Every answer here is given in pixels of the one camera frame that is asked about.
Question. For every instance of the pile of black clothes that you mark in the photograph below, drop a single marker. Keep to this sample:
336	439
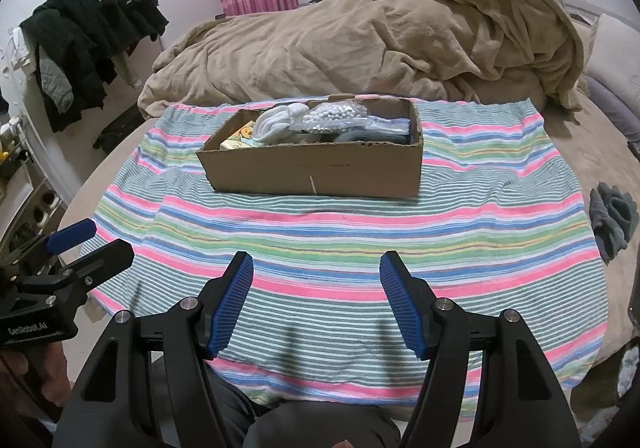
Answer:
90	23

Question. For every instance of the grey pillow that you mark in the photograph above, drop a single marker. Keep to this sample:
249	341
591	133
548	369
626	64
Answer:
617	108

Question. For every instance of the white metal rack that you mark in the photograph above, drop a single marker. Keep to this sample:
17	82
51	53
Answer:
25	198

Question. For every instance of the striped colourful cloth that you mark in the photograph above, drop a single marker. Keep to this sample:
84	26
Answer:
350	228

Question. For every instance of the grey fuzzy socks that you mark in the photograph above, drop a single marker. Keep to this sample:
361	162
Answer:
370	136

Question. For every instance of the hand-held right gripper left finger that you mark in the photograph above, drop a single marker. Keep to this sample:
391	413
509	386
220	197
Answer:
232	303

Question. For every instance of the black bag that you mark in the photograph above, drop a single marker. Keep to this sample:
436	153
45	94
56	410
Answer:
120	131

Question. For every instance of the person's grey trousers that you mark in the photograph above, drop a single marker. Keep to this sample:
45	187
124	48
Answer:
320	428

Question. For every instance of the dark grey socks on bed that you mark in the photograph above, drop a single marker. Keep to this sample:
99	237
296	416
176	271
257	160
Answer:
612	218

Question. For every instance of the small yellowish packet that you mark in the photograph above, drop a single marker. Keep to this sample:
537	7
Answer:
240	138

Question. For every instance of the white socks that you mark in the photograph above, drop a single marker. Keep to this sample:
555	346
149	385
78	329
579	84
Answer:
275	123

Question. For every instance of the bag of cotton swabs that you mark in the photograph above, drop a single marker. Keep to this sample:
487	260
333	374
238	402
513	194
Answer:
330	116

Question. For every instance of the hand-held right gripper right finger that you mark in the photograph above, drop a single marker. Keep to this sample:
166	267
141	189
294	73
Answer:
402	308

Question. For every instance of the brown cardboard box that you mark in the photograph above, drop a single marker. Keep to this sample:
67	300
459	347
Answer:
310	168

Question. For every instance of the trash bin with tissues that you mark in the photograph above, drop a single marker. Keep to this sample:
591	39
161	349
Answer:
629	373

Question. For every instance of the beige bed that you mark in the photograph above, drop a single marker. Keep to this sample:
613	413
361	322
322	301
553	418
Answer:
570	158

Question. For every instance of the grey quilted garment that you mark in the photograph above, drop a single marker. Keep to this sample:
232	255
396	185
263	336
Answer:
55	86

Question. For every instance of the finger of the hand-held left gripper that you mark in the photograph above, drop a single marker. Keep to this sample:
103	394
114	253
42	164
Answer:
72	233
107	258

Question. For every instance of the beige fleece blanket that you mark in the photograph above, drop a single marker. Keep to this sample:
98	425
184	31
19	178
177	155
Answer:
350	43

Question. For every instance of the person's left forearm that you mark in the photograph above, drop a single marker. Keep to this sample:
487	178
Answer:
52	373

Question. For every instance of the white floral pillow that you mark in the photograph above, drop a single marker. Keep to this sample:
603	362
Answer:
617	48

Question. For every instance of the grey headboard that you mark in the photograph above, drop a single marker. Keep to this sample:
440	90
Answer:
585	8

